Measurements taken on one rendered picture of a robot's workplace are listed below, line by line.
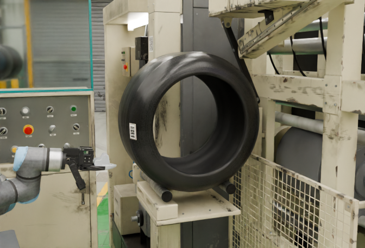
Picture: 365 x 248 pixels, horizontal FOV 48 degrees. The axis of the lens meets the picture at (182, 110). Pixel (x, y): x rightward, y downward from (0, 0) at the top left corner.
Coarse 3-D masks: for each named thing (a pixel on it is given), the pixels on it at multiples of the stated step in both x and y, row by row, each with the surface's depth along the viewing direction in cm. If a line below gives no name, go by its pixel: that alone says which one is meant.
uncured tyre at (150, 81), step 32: (160, 64) 156; (192, 64) 156; (224, 64) 162; (128, 96) 161; (160, 96) 153; (224, 96) 192; (128, 128) 155; (224, 128) 194; (256, 128) 169; (160, 160) 156; (192, 160) 190; (224, 160) 185
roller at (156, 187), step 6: (144, 174) 187; (150, 180) 177; (150, 186) 176; (156, 186) 168; (162, 186) 166; (156, 192) 166; (162, 192) 160; (168, 192) 160; (162, 198) 160; (168, 198) 160
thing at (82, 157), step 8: (64, 152) 154; (72, 152) 155; (80, 152) 154; (88, 152) 157; (64, 160) 153; (72, 160) 156; (80, 160) 155; (88, 160) 157; (64, 168) 154; (80, 168) 155
